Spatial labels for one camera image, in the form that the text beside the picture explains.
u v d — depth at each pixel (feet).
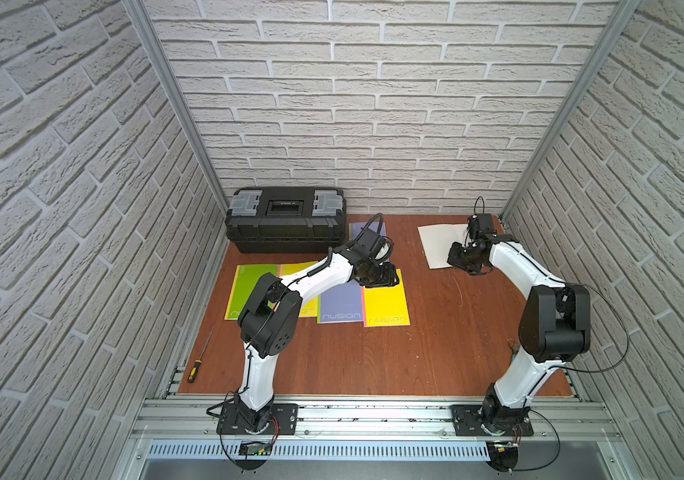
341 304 3.11
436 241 3.71
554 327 1.58
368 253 2.36
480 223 2.47
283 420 2.40
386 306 3.10
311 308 3.02
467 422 2.40
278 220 3.11
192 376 2.61
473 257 2.62
